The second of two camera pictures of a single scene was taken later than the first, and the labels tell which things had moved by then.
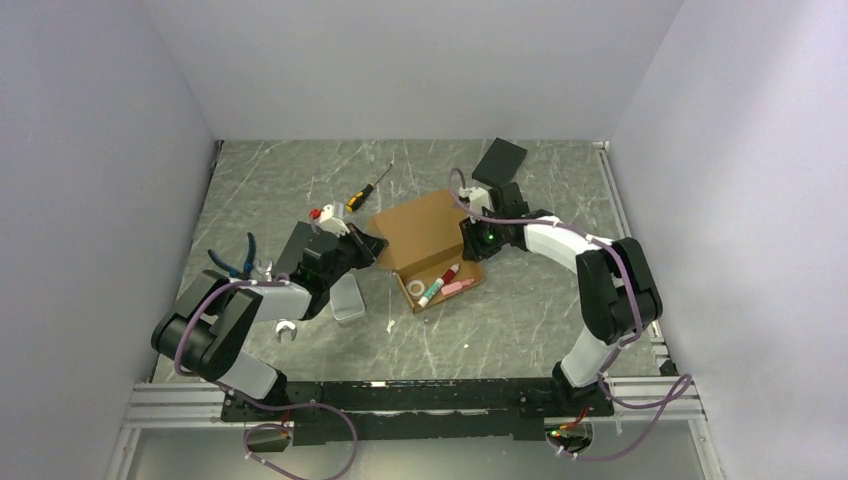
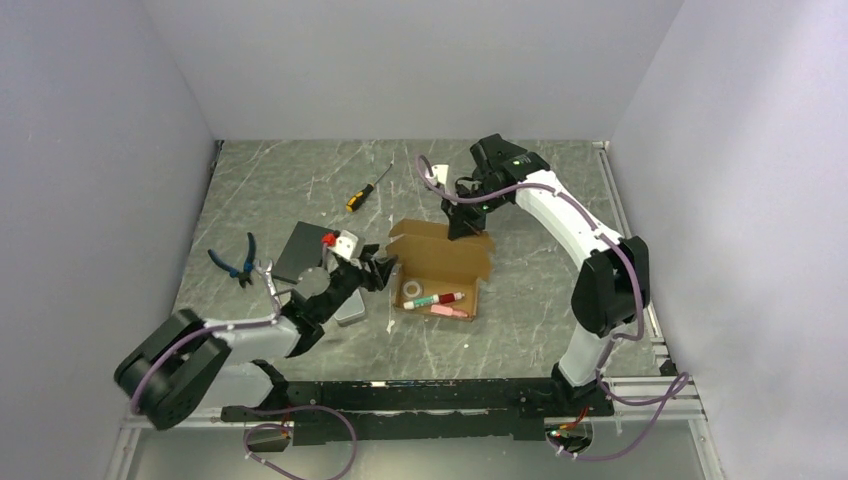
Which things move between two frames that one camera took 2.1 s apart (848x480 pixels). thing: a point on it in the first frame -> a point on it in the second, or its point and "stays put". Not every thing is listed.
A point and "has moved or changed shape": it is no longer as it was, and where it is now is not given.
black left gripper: [369, 247] -> [379, 271]
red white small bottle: [449, 276] -> [450, 297]
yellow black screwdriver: [359, 199] stays put
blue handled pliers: [244, 273] stays put
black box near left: [293, 252] stays put
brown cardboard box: [423, 250] has moved or changed shape
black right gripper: [473, 249] -> [461, 223]
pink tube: [457, 286] -> [448, 311]
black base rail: [346, 412] stays put
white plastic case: [346, 300] stays put
